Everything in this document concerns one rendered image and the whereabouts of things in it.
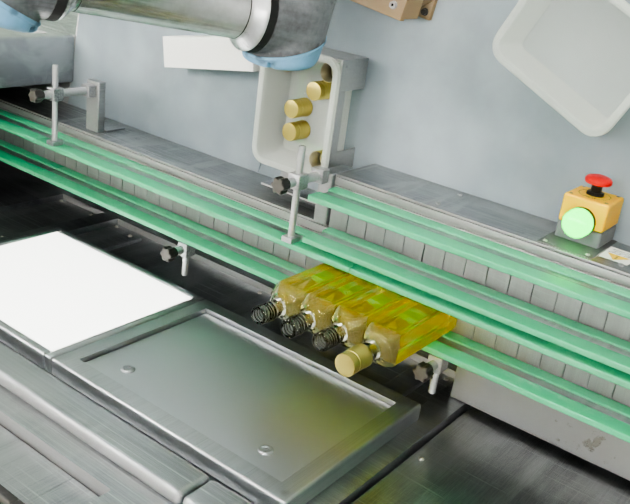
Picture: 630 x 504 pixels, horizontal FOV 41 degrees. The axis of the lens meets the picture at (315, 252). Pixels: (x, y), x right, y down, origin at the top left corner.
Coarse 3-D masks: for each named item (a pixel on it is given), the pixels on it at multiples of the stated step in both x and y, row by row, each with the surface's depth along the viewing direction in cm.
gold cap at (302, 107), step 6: (288, 102) 154; (294, 102) 154; (300, 102) 154; (306, 102) 156; (288, 108) 155; (294, 108) 154; (300, 108) 154; (306, 108) 155; (312, 108) 157; (288, 114) 155; (294, 114) 154; (300, 114) 155; (306, 114) 156
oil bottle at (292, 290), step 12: (324, 264) 140; (300, 276) 134; (312, 276) 134; (324, 276) 135; (336, 276) 136; (276, 288) 130; (288, 288) 129; (300, 288) 130; (312, 288) 131; (288, 300) 128; (300, 300) 129; (288, 312) 129
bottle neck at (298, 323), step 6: (306, 312) 125; (288, 318) 123; (294, 318) 123; (300, 318) 123; (306, 318) 124; (312, 318) 125; (282, 324) 123; (288, 324) 124; (294, 324) 122; (300, 324) 123; (306, 324) 123; (312, 324) 125; (282, 330) 123; (288, 330) 124; (294, 330) 122; (300, 330) 123; (306, 330) 124; (288, 336) 123; (294, 336) 122
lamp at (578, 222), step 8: (576, 208) 124; (584, 208) 123; (568, 216) 123; (576, 216) 122; (584, 216) 122; (592, 216) 123; (568, 224) 123; (576, 224) 122; (584, 224) 122; (592, 224) 123; (568, 232) 124; (576, 232) 123; (584, 232) 122
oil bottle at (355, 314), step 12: (384, 288) 133; (348, 300) 127; (360, 300) 127; (372, 300) 128; (384, 300) 128; (396, 300) 129; (408, 300) 132; (336, 312) 124; (348, 312) 123; (360, 312) 123; (372, 312) 124; (384, 312) 126; (348, 324) 122; (360, 324) 122; (348, 336) 122; (360, 336) 123
